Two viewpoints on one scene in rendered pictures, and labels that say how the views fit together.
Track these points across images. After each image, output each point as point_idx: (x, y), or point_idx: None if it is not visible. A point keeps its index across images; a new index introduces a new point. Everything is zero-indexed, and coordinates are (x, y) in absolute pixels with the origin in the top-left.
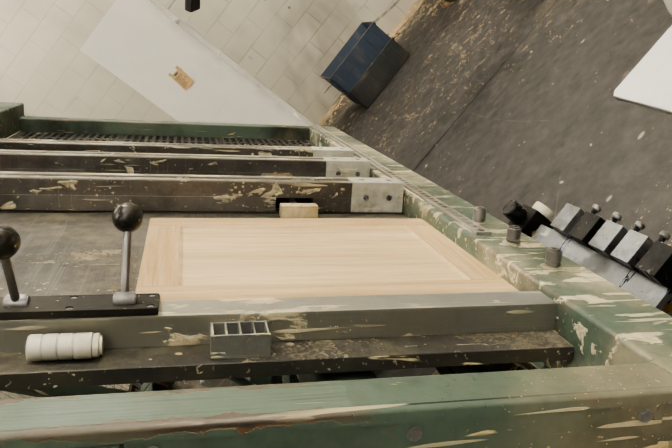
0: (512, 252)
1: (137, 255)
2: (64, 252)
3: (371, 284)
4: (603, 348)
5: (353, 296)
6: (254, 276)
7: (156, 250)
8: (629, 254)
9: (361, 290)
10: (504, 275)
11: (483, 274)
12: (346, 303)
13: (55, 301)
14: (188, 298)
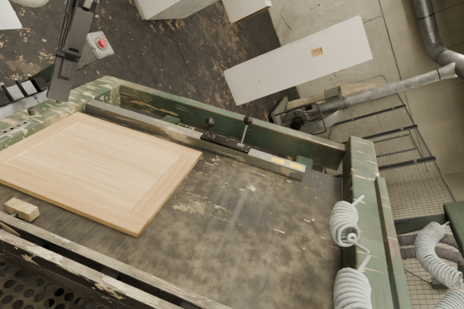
0: (50, 111)
1: (173, 198)
2: (206, 215)
3: (117, 131)
4: (108, 94)
5: (143, 121)
6: (149, 152)
7: (169, 184)
8: (34, 89)
9: (126, 130)
10: (67, 115)
11: (68, 121)
12: (150, 119)
13: (229, 143)
14: (184, 147)
